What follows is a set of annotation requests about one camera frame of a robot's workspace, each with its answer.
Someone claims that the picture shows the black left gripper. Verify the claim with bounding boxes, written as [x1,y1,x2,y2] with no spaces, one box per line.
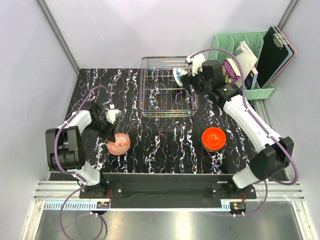
[86,117,117,143]

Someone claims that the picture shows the blue white patterned bowl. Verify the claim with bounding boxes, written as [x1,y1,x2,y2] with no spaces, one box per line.
[172,67,188,87]

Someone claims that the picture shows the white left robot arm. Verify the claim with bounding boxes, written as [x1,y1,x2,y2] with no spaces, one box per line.
[45,103,122,198]

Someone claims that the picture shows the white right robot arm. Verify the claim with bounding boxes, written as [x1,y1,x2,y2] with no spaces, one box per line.
[173,60,294,199]

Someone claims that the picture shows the purple green book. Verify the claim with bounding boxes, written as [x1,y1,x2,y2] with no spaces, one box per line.
[222,58,242,88]

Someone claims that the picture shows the orange glossy bowl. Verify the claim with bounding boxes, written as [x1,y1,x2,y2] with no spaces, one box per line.
[201,127,227,152]

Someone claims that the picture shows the black marble pattern mat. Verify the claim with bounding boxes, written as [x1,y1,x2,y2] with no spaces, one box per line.
[67,68,256,174]

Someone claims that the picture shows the dark blue book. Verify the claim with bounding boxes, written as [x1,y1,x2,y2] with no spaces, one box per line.
[244,67,258,90]

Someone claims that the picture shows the white padded envelope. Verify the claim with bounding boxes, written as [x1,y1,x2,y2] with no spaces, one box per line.
[233,40,258,78]

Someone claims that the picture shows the green plastic file organizer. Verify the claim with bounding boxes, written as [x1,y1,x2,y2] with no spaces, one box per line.
[211,31,275,100]

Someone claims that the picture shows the black clipboard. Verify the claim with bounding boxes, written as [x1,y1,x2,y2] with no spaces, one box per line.
[256,26,287,88]

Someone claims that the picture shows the pink blue clipboards stack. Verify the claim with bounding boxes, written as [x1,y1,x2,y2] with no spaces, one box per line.
[269,26,297,81]

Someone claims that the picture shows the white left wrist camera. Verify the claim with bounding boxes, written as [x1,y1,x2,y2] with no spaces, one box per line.
[105,108,122,125]

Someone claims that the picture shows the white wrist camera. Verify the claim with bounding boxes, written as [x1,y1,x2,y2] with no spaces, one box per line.
[105,108,122,125]
[185,53,206,76]

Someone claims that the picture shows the chrome wire dish rack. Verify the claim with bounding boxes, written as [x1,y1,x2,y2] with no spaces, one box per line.
[139,55,199,118]

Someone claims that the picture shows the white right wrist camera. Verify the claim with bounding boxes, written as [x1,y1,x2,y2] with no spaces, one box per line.
[185,53,206,76]

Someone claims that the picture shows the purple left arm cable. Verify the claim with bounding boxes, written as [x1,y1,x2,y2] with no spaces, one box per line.
[53,85,115,240]

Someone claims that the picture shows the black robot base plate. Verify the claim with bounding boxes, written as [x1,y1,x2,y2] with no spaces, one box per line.
[79,172,256,209]

